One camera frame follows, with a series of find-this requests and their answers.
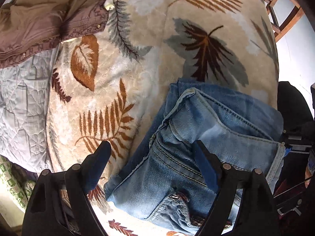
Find light blue denim jeans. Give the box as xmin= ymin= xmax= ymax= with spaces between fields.
xmin=104 ymin=79 xmax=284 ymax=235

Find green patterned cloth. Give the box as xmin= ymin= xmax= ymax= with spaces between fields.
xmin=1 ymin=156 xmax=37 ymax=212

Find grey quilted pillow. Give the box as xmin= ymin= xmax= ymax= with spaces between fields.
xmin=0 ymin=47 xmax=59 ymax=173

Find cream leaf-pattern blanket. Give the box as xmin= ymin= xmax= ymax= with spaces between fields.
xmin=47 ymin=0 xmax=279 ymax=235

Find brown ruffled garment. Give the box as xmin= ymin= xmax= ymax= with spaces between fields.
xmin=1 ymin=0 xmax=108 ymax=68

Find wooden chair frame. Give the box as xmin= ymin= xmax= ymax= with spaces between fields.
xmin=265 ymin=0 xmax=304 ymax=42

